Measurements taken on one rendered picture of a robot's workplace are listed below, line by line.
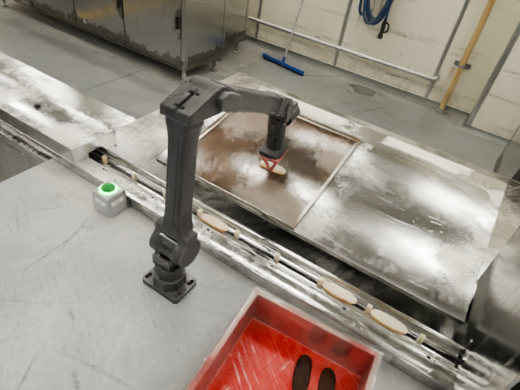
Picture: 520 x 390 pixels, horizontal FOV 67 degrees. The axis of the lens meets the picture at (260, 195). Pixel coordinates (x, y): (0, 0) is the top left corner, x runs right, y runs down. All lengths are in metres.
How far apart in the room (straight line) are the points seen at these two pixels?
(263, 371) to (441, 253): 0.62
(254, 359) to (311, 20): 4.36
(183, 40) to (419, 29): 2.36
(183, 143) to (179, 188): 0.11
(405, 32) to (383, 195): 3.41
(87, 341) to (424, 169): 1.16
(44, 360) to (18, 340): 0.08
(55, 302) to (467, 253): 1.12
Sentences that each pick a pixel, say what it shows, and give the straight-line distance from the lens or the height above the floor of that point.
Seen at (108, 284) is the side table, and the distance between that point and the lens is 1.11.
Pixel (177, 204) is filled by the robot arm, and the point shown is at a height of 1.10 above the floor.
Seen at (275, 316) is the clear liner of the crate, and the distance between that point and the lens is 0.98.
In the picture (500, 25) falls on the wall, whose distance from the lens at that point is 4.49.
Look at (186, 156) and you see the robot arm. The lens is 0.82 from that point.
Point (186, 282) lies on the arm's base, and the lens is 1.07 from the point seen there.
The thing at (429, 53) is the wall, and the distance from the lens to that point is 4.61.
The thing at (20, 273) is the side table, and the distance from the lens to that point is 1.19.
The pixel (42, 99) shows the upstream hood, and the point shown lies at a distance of 1.73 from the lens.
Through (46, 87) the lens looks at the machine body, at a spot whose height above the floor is 0.82.
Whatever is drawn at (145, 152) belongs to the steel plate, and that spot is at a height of 0.82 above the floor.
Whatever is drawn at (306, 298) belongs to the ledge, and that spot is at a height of 0.86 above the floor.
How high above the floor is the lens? 1.69
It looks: 39 degrees down
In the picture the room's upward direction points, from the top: 10 degrees clockwise
